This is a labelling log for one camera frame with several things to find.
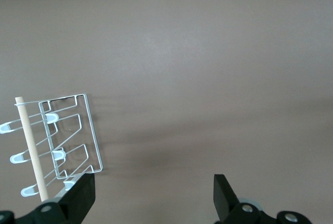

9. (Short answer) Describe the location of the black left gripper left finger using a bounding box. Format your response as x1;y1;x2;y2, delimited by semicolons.
0;173;96;224

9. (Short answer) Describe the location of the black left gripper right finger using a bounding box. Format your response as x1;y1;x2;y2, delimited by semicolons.
213;173;312;224

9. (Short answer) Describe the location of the white wire cup rack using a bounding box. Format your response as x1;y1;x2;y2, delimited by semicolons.
0;93;104;201

